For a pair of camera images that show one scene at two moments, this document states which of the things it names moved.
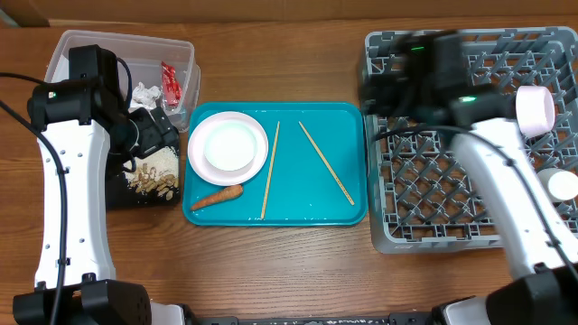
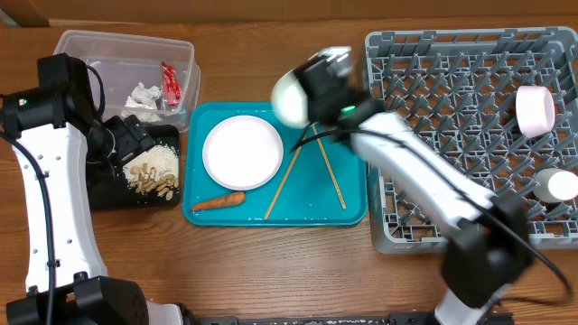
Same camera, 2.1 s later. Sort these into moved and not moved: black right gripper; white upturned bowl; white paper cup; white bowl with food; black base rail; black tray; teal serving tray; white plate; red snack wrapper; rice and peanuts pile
Moved: black right gripper; white bowl with food; white plate
Not moved: black tray; rice and peanuts pile; black base rail; red snack wrapper; teal serving tray; white upturned bowl; white paper cup
